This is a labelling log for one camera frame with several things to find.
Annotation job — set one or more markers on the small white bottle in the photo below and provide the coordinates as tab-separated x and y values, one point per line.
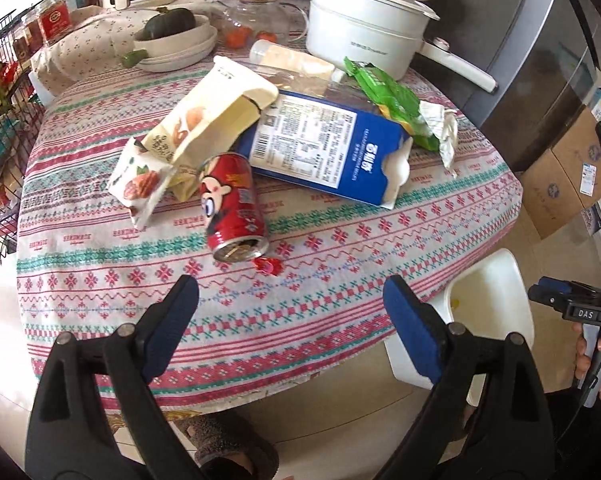
267	53

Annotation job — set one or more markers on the cream bread paper bag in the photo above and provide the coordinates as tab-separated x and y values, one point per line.
208	120

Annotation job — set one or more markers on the white electric cooking pot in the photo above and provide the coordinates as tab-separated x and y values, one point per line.
385	33

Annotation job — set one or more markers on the white tissue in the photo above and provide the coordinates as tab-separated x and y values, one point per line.
443	125

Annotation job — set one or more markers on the glass teapot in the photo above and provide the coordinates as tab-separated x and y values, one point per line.
277	21

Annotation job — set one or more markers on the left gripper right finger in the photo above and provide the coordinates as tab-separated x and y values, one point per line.
486	416

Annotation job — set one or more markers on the dark green squash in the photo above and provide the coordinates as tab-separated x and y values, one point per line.
167	22

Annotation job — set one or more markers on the floral white cloth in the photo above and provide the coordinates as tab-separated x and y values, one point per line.
96	44

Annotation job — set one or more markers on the red soda can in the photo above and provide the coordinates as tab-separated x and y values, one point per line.
235	226

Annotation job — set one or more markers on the patterned tablecloth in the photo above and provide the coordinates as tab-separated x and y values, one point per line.
82	268

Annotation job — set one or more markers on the cardboard box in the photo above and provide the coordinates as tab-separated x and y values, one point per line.
566	179

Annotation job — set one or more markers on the black wire rack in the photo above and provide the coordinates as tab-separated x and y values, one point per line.
20	119

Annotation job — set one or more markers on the blue milk carton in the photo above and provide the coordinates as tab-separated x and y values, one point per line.
329	147

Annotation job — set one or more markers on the green snack bag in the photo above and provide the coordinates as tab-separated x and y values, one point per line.
395	101

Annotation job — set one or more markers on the dark grey refrigerator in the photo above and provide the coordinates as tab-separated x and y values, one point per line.
544	54

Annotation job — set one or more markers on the clear crushed plastic bottle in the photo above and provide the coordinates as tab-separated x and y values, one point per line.
342	94

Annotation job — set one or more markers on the brown slipper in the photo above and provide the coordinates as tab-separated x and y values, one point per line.
227	447

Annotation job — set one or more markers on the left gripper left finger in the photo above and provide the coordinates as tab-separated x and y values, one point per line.
69	436

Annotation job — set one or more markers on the small nut snack packet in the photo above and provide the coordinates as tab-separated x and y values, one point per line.
139	181

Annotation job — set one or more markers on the stacked white bowls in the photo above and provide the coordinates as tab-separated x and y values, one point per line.
173	52

